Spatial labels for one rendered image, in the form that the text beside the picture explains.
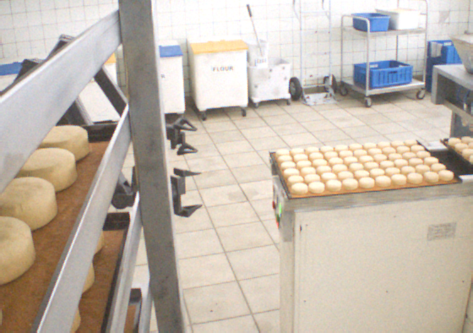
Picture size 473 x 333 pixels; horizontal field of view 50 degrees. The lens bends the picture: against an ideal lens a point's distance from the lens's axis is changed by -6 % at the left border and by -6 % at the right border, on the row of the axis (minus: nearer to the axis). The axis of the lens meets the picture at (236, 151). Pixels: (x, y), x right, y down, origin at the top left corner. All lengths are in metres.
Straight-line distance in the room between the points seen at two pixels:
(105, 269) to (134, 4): 0.23
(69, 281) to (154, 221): 0.27
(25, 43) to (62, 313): 5.62
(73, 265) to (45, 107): 0.08
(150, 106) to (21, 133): 0.28
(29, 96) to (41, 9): 5.56
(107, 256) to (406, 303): 1.69
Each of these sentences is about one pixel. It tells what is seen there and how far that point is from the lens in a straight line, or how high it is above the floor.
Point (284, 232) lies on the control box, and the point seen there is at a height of 0.74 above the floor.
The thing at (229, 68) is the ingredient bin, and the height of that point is 0.53.
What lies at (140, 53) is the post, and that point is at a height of 1.57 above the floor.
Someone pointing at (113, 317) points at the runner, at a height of 1.43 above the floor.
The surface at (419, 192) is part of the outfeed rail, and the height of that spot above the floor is 0.87.
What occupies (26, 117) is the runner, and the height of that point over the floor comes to 1.59.
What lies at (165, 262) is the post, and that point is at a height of 1.35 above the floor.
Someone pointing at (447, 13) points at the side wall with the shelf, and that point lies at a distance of 7.07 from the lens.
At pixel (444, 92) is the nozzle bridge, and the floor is 1.07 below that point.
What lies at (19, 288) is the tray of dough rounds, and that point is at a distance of 0.30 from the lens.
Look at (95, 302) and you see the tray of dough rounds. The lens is 0.43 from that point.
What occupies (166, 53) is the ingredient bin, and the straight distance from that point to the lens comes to 5.20.
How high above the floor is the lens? 1.65
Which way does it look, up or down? 21 degrees down
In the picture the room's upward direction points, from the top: 3 degrees counter-clockwise
